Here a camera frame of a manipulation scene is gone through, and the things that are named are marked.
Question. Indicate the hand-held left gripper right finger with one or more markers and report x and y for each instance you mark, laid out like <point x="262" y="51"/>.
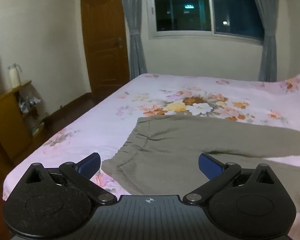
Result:
<point x="210" y="166"/>

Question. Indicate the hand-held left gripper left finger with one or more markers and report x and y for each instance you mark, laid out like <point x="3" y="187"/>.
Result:
<point x="90" y="166"/>

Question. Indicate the grey-green pants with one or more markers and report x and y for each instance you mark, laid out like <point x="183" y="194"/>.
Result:
<point x="180" y="140"/>

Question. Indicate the floral pink bed sheet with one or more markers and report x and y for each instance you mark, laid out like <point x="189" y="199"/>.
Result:
<point x="102" y="120"/>

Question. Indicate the small figurines on shelf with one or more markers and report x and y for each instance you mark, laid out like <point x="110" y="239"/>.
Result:
<point x="27" y="102"/>

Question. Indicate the wooden cabinet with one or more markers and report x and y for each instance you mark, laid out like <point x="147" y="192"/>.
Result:
<point x="7" y="120"/>

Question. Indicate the white thermos jug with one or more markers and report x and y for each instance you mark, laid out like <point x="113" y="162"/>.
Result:
<point x="14" y="76"/>

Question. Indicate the brown wooden door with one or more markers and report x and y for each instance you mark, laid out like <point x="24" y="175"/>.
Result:
<point x="103" y="42"/>

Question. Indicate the grey curtain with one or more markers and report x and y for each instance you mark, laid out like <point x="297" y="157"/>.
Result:
<point x="135" y="42"/>
<point x="267" y="42"/>

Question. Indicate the window with white frame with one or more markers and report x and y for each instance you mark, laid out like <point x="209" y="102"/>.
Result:
<point x="190" y="7"/>

